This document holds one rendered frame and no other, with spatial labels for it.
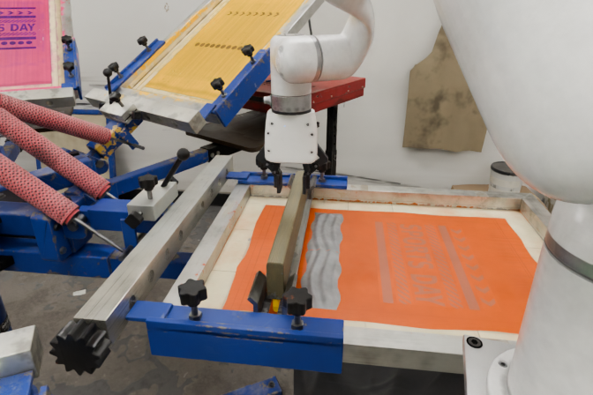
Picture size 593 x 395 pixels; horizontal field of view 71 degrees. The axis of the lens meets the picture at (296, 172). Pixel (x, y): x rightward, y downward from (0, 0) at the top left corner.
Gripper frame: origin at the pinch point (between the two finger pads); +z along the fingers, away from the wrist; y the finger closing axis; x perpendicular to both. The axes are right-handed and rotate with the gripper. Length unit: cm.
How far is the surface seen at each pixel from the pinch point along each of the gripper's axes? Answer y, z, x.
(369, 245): 16.6, 16.2, 4.3
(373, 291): 16.8, 16.4, -11.6
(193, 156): -46, 19, 64
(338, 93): 6, 4, 113
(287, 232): 0.3, 5.8, -9.9
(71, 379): -99, 111, 39
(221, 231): -15.9, 12.6, 0.5
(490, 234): 44.7, 16.3, 12.3
